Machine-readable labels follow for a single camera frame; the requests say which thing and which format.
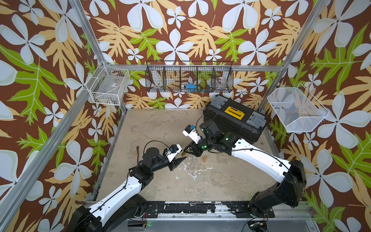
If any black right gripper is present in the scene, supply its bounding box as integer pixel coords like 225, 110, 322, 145
182, 138, 216, 157

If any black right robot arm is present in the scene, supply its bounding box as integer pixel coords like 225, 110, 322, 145
183, 120, 307, 217

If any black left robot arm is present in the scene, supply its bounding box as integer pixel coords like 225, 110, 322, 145
66, 144, 185, 232

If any red brown small tool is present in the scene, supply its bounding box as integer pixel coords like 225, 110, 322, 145
136, 146, 139, 163

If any black plastic toolbox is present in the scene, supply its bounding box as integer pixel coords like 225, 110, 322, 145
203, 94, 268, 144

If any blue item in basket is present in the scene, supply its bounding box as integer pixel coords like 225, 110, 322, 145
186, 84, 197, 92

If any white mesh basket right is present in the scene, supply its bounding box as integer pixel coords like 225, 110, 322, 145
268, 84, 329, 133

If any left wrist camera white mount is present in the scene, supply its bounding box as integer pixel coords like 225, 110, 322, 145
165, 144, 183, 162

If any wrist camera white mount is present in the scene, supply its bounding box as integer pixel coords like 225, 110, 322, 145
165, 144, 183, 162
183, 125, 202, 144

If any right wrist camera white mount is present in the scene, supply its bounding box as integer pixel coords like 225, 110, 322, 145
183, 125, 202, 144

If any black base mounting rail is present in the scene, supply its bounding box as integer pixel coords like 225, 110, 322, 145
128, 201, 275, 218

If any black wire basket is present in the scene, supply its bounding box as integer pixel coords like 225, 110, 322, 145
145, 61, 234, 93

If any white wire basket left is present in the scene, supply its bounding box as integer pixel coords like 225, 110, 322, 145
87, 63, 130, 106

